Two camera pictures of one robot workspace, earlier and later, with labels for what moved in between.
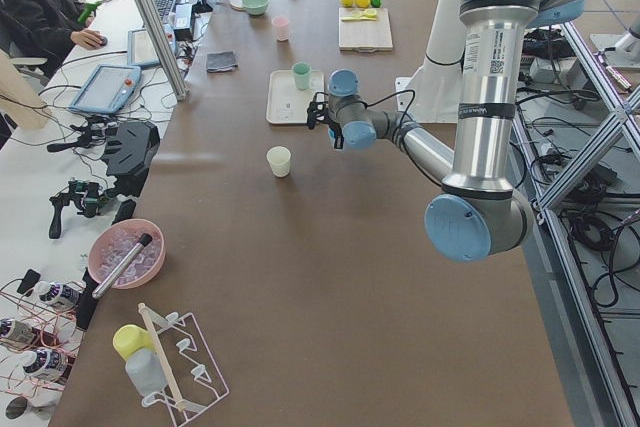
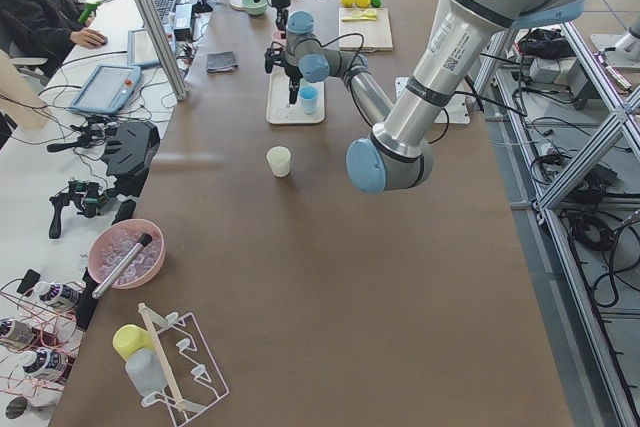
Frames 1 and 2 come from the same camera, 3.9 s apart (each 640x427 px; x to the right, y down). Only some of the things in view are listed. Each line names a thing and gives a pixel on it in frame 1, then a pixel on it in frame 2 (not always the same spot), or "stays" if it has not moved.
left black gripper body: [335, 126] -> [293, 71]
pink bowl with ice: [112, 243] stays
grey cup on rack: [146, 371] stays
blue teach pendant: [108, 89] stays
